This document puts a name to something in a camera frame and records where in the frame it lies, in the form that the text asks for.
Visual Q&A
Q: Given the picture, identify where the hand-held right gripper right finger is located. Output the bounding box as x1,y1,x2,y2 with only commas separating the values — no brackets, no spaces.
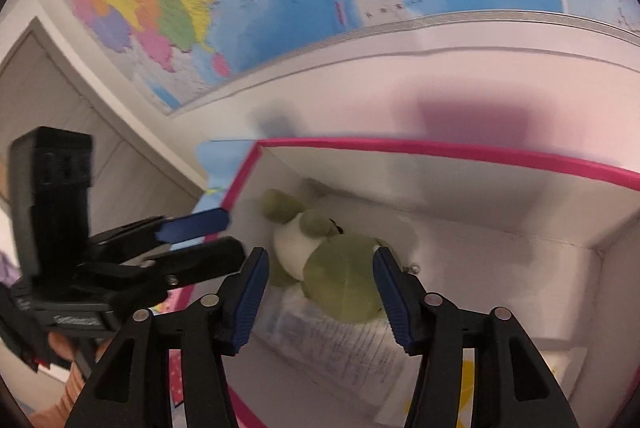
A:
372,247,583,428

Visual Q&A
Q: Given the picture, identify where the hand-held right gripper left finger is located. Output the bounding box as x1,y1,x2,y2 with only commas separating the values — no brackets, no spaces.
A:
60,247,271,428

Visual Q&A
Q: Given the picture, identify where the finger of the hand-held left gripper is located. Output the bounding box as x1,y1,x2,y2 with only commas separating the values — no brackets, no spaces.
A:
79,236,247,297
89,207,232,260

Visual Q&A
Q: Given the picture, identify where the green plush toy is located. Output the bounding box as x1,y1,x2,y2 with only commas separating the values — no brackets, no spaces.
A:
262,189,397,324

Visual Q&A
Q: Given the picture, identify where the pink storage box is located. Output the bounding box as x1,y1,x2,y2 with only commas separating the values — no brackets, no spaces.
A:
165,139,640,428

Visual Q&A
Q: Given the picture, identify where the person's left forearm pink sleeve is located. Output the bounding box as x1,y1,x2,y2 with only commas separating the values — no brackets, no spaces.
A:
27,358,101,428

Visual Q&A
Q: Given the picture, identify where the person's left hand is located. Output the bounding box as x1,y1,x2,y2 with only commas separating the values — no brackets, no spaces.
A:
47,333,116,371

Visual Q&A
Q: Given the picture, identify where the blue cartoon printed bedsheet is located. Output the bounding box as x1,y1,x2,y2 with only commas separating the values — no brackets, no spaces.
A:
152,140,261,409

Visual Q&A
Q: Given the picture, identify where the purple cloth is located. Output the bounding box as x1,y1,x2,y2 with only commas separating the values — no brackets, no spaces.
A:
0,253,23,290

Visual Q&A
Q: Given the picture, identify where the grey door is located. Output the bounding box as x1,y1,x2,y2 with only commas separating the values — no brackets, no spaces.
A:
0,15,211,221

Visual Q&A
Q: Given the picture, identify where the yellow paper sheet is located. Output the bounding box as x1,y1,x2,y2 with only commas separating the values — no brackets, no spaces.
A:
407,355,477,428

